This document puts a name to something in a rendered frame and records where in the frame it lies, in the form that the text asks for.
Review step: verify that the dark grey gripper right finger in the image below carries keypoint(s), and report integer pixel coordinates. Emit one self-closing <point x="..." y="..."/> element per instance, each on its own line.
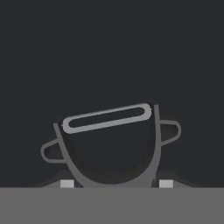
<point x="166" y="183"/>

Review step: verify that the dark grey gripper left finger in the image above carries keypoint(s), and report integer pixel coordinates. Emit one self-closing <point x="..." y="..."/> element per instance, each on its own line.
<point x="67" y="183"/>

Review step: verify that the grey Y-shaped vegetable peeler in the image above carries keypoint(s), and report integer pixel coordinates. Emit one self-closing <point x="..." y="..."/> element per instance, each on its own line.
<point x="157" y="140"/>

